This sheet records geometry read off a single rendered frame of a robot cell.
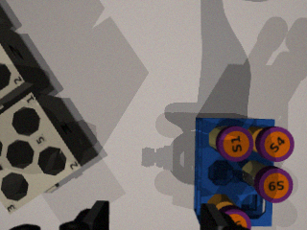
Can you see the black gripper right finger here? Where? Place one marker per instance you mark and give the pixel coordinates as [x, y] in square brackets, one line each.
[213, 219]

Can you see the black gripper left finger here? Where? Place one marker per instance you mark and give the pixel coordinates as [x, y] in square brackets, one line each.
[96, 218]

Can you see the blue tube rack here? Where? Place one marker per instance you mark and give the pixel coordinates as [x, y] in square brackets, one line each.
[225, 184]

